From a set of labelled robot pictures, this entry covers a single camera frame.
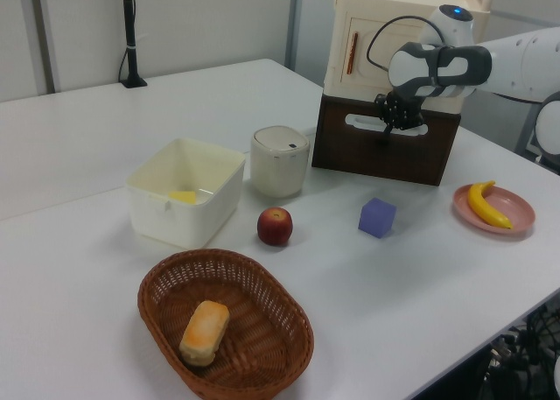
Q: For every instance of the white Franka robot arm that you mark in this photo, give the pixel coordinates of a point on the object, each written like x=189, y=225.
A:
x=472, y=65

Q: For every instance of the yellow banana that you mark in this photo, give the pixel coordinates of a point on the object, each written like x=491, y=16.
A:
x=480, y=205

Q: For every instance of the small cream trash can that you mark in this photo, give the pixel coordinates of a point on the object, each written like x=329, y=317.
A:
x=279, y=161

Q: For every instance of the purple cube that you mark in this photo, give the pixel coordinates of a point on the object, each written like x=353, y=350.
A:
x=376, y=218

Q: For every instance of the orange bread loaf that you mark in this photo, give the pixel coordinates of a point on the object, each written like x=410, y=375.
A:
x=204, y=332

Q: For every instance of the cream plastic cabinet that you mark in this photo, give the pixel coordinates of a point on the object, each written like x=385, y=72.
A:
x=394, y=6

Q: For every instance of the pink plate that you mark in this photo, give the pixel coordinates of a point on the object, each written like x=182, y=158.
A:
x=518, y=214

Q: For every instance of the white plastic bin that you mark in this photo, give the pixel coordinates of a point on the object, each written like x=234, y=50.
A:
x=188, y=198

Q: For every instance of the brown wicker basket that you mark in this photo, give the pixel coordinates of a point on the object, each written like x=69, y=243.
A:
x=262, y=321

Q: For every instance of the black pole with base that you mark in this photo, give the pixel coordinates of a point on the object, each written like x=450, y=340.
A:
x=130, y=32

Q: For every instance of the red apple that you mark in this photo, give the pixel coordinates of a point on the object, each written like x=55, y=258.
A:
x=275, y=226

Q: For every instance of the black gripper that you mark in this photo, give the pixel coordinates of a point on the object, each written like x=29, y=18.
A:
x=400, y=109

